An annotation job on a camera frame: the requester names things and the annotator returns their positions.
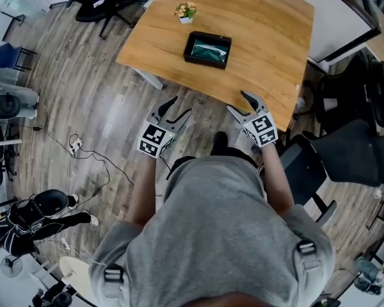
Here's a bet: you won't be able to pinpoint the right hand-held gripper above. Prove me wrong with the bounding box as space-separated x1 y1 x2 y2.
226 90 279 148

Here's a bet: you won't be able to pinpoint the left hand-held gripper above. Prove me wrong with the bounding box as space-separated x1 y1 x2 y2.
137 96 193 160

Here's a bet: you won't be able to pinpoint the green tissue pack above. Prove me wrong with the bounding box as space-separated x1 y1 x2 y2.
191 38 231 64

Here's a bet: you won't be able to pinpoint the person's left forearm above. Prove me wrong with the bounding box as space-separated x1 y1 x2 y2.
124 152 158 228

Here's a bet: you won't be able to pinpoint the person's right forearm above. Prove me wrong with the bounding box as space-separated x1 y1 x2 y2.
260 144 296 216

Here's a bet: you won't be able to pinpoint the black tissue box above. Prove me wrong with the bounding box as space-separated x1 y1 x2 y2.
182 31 233 70

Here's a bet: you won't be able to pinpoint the white table leg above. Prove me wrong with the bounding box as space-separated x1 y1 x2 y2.
132 66 164 91

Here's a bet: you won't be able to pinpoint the person's black shoe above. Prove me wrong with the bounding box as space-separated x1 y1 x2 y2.
210 131 229 157

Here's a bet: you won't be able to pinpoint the person's black trousers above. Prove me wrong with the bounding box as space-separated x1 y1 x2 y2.
165 145 267 181

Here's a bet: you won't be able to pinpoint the small potted flower plant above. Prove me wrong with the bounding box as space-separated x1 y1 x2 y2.
174 1 198 25

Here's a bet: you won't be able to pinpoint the dark grey office chair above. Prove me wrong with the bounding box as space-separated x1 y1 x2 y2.
280 120 384 226

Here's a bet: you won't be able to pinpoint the person's grey shirt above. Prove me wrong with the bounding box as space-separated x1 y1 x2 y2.
88 155 335 307

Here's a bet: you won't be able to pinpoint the blue chair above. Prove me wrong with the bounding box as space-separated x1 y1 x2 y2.
0 42 36 72

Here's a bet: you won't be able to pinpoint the round cream table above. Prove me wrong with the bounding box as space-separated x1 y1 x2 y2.
59 256 91 297

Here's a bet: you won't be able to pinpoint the black standing fan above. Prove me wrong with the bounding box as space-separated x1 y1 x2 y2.
0 255 24 279

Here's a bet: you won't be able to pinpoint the black floor cable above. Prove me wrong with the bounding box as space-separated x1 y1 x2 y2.
46 132 136 187

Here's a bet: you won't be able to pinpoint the grey strap with buckle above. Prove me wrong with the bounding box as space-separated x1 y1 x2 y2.
102 265 125 300
296 240 321 272

